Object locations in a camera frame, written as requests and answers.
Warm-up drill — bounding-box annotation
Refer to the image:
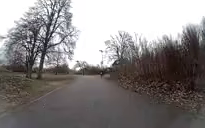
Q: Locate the row of bare bushes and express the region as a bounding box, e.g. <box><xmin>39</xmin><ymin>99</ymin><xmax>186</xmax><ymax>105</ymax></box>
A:
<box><xmin>117</xmin><ymin>16</ymin><xmax>205</xmax><ymax>92</ymax></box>

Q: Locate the large bare tree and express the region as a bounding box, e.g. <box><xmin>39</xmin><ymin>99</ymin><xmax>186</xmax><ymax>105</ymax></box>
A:
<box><xmin>21</xmin><ymin>0</ymin><xmax>80</xmax><ymax>80</ymax></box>

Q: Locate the distant hedge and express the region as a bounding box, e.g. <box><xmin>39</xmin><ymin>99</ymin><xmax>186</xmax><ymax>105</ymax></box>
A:
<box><xmin>43</xmin><ymin>63</ymin><xmax>71</xmax><ymax>75</ymax></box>

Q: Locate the leaf-covered verge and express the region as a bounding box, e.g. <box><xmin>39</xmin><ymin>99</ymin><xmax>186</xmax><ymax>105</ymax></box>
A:
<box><xmin>117</xmin><ymin>73</ymin><xmax>205</xmax><ymax>118</ymax></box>

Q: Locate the leaf-strewn grass area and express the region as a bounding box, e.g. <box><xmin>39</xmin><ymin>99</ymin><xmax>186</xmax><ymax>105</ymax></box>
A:
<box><xmin>0</xmin><ymin>68</ymin><xmax>78</xmax><ymax>118</ymax></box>

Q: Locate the grey asphalt path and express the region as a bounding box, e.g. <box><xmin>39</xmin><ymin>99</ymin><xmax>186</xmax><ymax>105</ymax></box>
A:
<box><xmin>0</xmin><ymin>73</ymin><xmax>205</xmax><ymax>128</ymax></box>

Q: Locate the street lamp pole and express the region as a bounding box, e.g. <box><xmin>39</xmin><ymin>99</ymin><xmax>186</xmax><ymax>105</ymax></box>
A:
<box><xmin>98</xmin><ymin>49</ymin><xmax>105</xmax><ymax>69</ymax></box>

